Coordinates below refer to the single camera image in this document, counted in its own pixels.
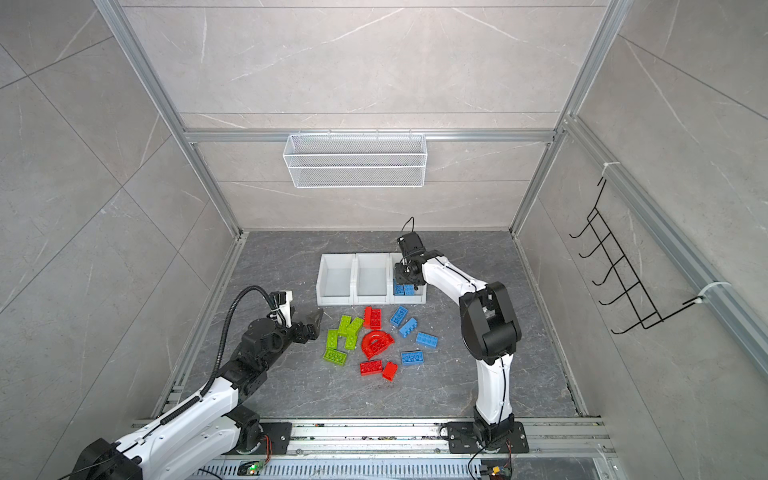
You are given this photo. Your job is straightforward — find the blue lego brick top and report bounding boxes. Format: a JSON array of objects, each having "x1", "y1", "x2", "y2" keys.
[{"x1": 390, "y1": 305, "x2": 408, "y2": 328}]

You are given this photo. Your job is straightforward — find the blue lego brick bottom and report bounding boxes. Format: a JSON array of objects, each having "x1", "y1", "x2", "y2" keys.
[{"x1": 400, "y1": 350, "x2": 425, "y2": 366}]

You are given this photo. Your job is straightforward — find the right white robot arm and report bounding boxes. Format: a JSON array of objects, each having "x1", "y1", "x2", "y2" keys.
[{"x1": 394, "y1": 232, "x2": 522, "y2": 447}]

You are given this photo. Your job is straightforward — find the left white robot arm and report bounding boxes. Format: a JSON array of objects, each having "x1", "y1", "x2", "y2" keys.
[{"x1": 62, "y1": 308, "x2": 324, "y2": 479}]

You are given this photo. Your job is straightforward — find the green lego brick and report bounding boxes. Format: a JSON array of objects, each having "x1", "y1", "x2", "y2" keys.
[
  {"x1": 323, "y1": 349, "x2": 347, "y2": 366},
  {"x1": 338, "y1": 315, "x2": 352, "y2": 336},
  {"x1": 344, "y1": 317, "x2": 364, "y2": 351},
  {"x1": 326, "y1": 329, "x2": 339, "y2": 350}
]

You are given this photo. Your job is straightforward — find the white right storage bin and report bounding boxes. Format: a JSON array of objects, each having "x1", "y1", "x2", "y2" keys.
[{"x1": 386, "y1": 253, "x2": 427, "y2": 305}]

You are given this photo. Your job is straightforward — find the white storage bin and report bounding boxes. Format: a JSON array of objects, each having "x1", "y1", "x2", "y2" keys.
[
  {"x1": 353, "y1": 253, "x2": 390, "y2": 305},
  {"x1": 386, "y1": 253, "x2": 427, "y2": 305},
  {"x1": 316, "y1": 253, "x2": 355, "y2": 307}
]

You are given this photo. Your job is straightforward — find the green lego brick upper left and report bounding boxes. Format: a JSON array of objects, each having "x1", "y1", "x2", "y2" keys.
[{"x1": 338, "y1": 315, "x2": 352, "y2": 336}]

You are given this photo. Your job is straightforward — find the white middle storage bin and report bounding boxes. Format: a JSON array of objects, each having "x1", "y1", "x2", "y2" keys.
[{"x1": 353, "y1": 253, "x2": 390, "y2": 305}]

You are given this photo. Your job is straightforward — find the white left storage bin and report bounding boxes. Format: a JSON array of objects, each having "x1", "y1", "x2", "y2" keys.
[{"x1": 316, "y1": 253, "x2": 355, "y2": 307}]

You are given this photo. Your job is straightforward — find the green lego brick bottom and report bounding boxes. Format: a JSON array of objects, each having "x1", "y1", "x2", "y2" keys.
[{"x1": 323, "y1": 349, "x2": 347, "y2": 366}]

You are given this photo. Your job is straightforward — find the green lego brick upper right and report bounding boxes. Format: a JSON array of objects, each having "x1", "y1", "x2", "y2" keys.
[{"x1": 344, "y1": 317, "x2": 364, "y2": 351}]

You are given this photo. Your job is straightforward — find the red double lego brick top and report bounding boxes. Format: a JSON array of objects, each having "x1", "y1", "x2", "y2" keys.
[{"x1": 363, "y1": 306, "x2": 382, "y2": 330}]

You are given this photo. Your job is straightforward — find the red arch lego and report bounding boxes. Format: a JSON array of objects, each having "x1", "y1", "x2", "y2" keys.
[{"x1": 361, "y1": 330, "x2": 394, "y2": 360}]

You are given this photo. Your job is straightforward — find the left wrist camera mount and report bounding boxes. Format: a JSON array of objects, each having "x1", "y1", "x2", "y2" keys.
[{"x1": 268, "y1": 290, "x2": 293, "y2": 328}]

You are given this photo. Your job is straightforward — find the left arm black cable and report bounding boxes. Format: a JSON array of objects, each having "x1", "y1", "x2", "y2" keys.
[{"x1": 200, "y1": 285, "x2": 280, "y2": 397}]

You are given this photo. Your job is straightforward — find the white wire mesh basket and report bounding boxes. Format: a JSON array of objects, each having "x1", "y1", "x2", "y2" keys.
[{"x1": 283, "y1": 133, "x2": 428, "y2": 189}]

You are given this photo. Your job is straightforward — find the black wire hook rack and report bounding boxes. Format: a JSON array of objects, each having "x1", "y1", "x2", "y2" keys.
[{"x1": 569, "y1": 177, "x2": 731, "y2": 336}]

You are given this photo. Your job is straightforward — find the metal base rail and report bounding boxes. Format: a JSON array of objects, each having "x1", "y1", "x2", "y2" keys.
[{"x1": 128, "y1": 416, "x2": 619, "y2": 480}]

